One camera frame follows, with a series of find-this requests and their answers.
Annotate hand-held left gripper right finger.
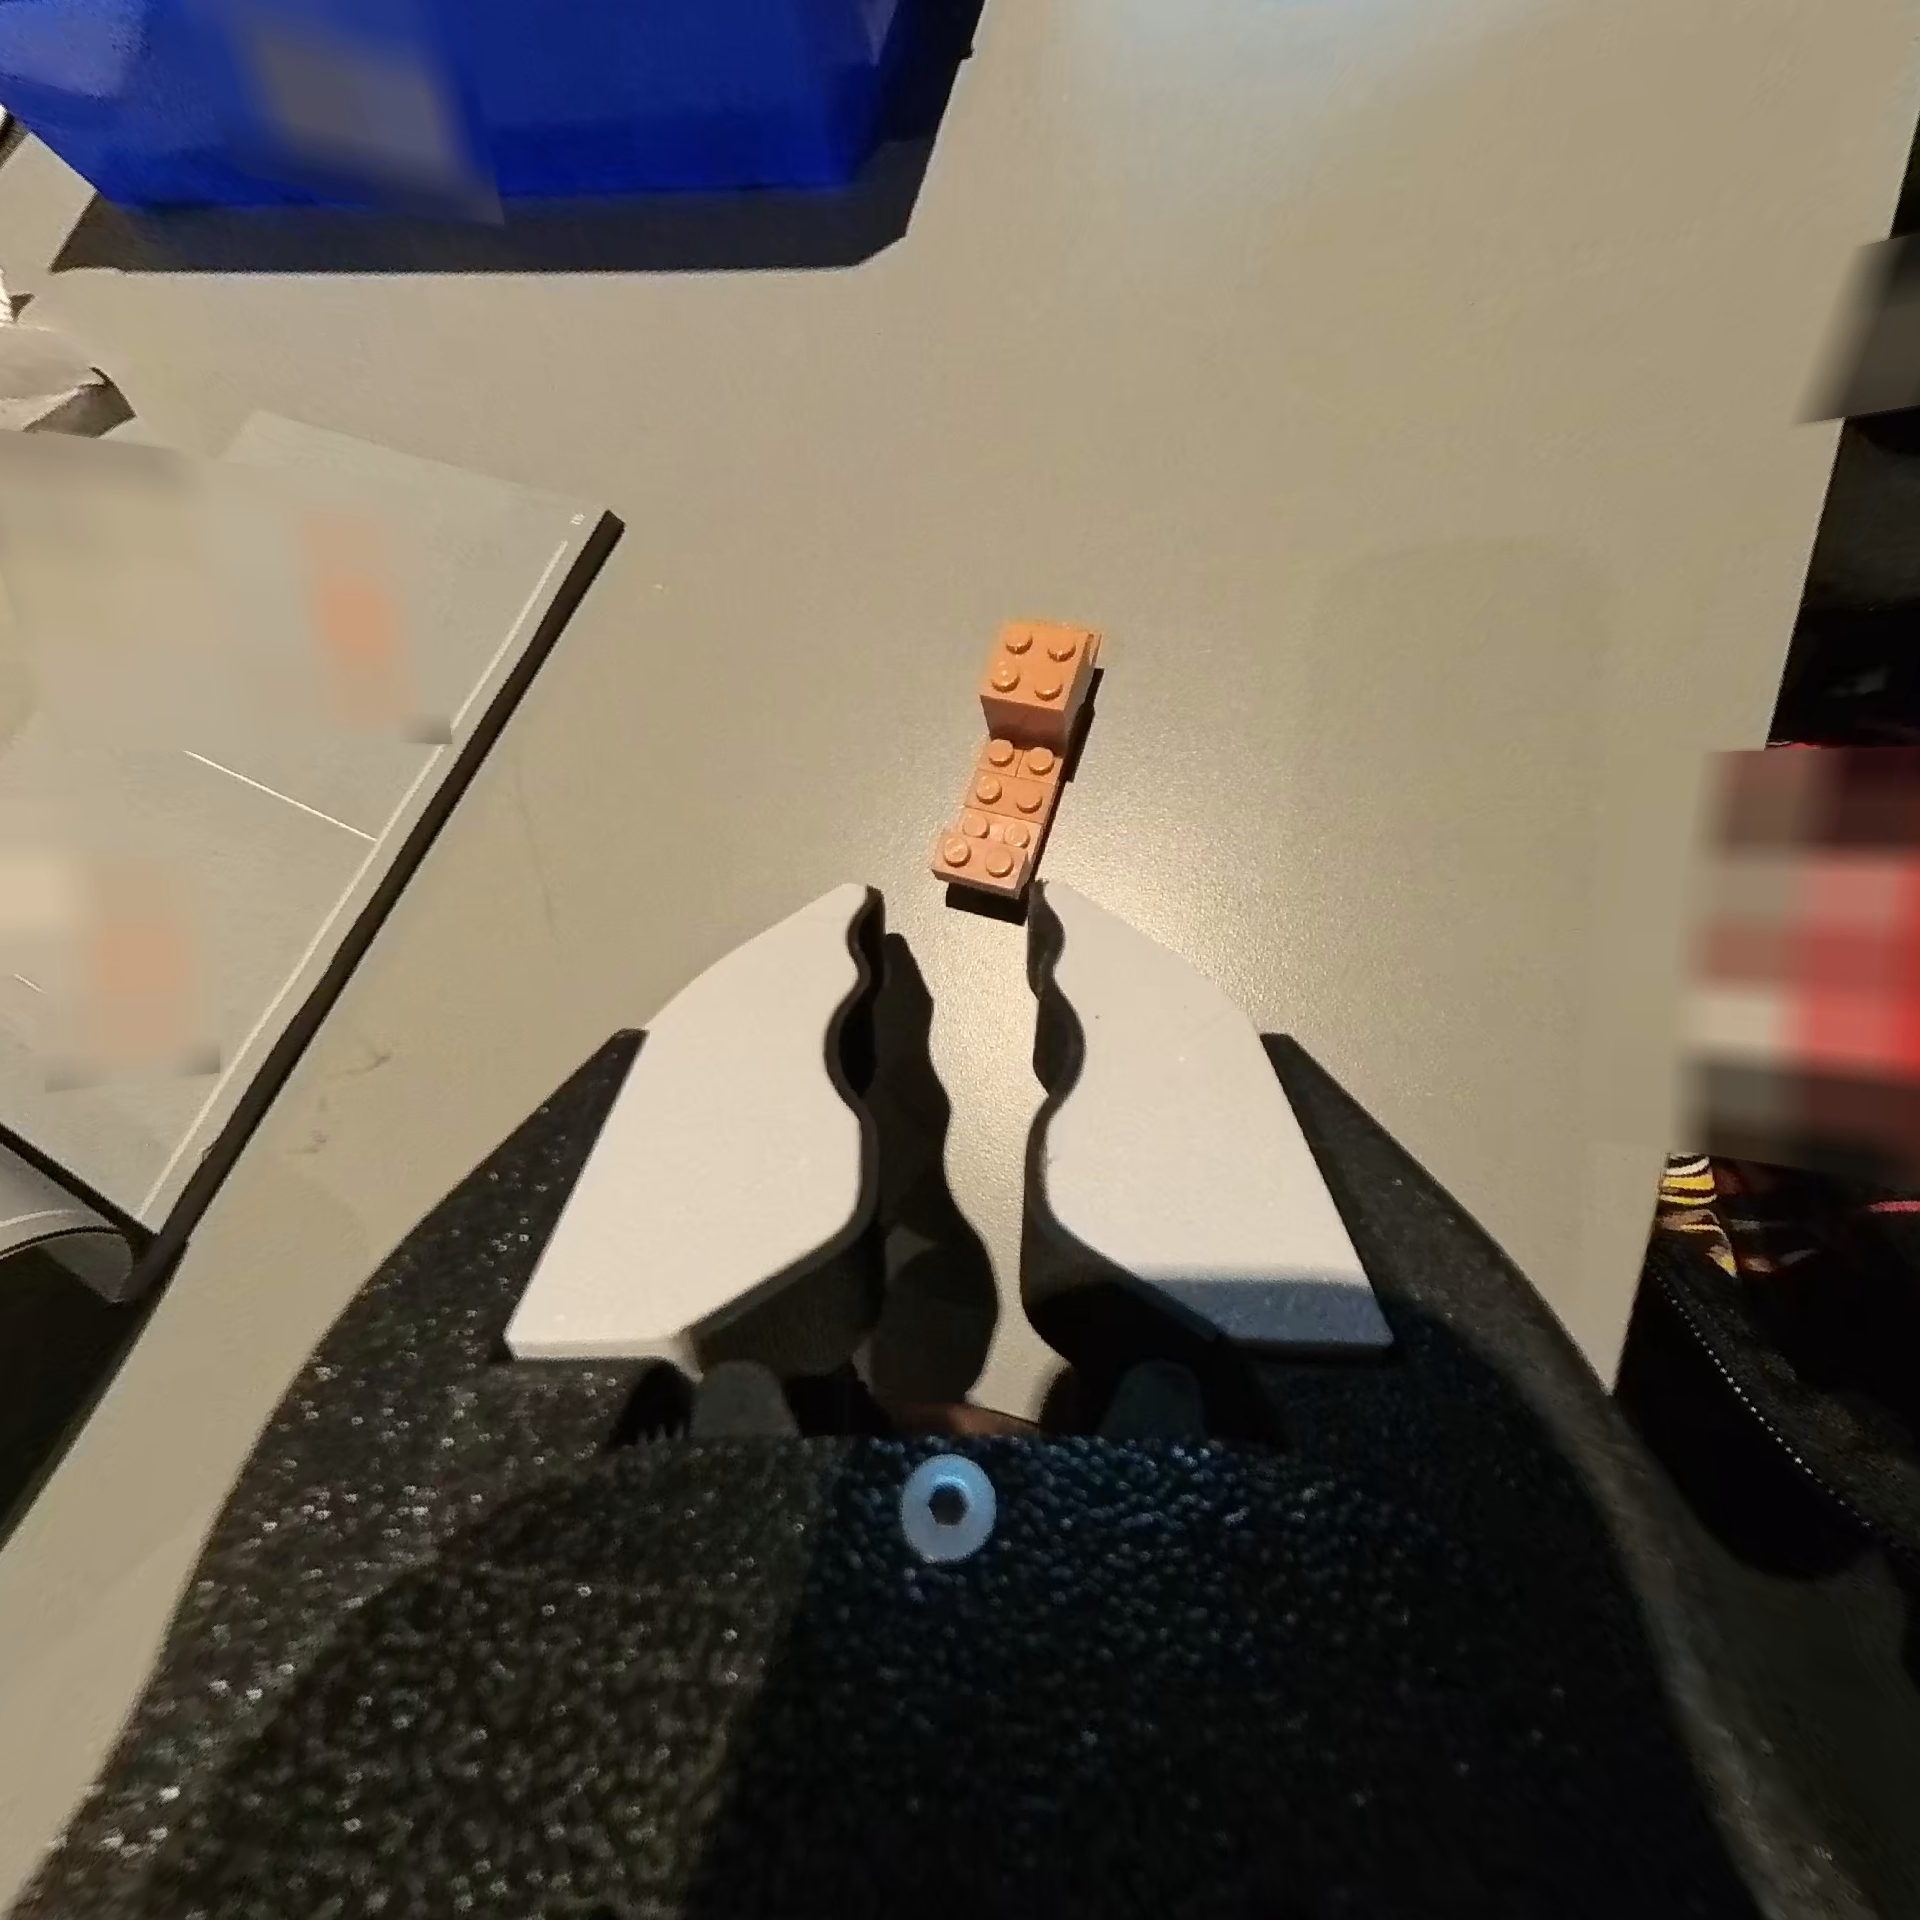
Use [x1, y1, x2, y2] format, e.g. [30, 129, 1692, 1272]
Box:
[1022, 878, 1399, 1372]

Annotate crumpled white paper bags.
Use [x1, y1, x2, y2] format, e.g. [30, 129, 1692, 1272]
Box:
[0, 110, 137, 439]

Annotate dark zippered cloth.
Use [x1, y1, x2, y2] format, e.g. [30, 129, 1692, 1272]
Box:
[1615, 1230, 1920, 1920]

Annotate brown toy brick assembly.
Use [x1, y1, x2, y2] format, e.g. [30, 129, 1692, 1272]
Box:
[928, 614, 1110, 902]

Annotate grey instruction booklet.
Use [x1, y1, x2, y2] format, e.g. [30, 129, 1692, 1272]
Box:
[0, 407, 628, 1305]

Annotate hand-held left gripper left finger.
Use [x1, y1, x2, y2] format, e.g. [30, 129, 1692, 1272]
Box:
[502, 882, 892, 1377]

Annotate blue plastic bin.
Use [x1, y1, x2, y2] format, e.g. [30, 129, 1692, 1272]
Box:
[0, 0, 986, 212]

